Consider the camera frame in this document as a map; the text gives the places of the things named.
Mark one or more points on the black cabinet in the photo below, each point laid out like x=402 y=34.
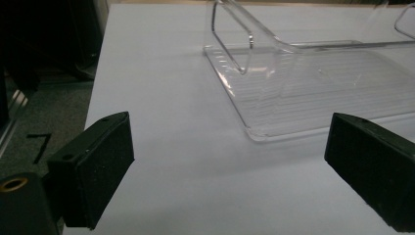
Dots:
x=84 y=36

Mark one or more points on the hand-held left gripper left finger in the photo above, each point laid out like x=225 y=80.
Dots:
x=94 y=169

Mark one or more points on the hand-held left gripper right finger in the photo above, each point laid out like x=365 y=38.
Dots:
x=372 y=163

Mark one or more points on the metal floor rail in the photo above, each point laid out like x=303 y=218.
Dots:
x=14 y=111

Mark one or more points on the clear plastic tray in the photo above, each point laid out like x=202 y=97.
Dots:
x=319 y=88

